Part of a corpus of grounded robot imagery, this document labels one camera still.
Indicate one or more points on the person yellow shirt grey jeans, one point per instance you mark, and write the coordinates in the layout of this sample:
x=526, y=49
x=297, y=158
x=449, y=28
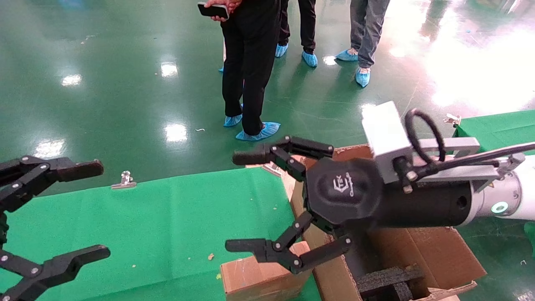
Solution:
x=370, y=29

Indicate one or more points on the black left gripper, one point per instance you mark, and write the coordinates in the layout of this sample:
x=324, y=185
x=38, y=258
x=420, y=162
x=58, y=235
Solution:
x=2, y=230

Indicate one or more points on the black foam insert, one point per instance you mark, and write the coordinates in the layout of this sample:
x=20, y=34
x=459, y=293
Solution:
x=388, y=278

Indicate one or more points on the black smartphone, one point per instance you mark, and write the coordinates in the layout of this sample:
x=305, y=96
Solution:
x=213, y=10

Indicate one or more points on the metal binder clip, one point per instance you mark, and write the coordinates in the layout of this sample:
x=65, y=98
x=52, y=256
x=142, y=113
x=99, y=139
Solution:
x=271, y=169
x=124, y=180
x=452, y=120

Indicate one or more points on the green table cloth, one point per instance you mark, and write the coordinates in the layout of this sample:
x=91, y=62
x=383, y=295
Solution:
x=167, y=225
x=501, y=129

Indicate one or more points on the small taped cardboard box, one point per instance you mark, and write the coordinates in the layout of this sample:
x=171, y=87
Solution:
x=250, y=280

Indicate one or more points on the large open brown carton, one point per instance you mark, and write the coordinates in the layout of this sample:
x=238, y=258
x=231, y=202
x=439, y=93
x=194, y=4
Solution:
x=439, y=251

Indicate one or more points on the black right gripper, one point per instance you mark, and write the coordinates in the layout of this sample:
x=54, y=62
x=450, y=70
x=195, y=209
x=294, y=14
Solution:
x=347, y=192

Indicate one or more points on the bystander hand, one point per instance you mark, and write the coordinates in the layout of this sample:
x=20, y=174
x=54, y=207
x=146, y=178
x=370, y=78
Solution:
x=234, y=5

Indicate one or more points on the person in black trousers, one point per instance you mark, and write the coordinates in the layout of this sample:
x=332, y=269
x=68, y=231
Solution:
x=308, y=25
x=250, y=62

